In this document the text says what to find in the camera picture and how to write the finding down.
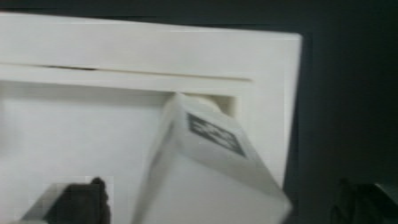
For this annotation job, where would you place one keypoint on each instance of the white table leg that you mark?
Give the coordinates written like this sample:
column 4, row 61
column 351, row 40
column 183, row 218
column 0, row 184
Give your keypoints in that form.
column 207, row 182

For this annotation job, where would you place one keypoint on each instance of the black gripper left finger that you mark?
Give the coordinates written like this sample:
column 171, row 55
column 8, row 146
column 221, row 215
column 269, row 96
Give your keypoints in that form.
column 80, row 207

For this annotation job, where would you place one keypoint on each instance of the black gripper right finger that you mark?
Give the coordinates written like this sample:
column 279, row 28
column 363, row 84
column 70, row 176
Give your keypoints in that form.
column 367, row 204

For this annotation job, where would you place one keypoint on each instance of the white square tabletop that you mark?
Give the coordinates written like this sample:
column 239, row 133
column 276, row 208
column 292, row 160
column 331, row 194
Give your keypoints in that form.
column 91, row 72

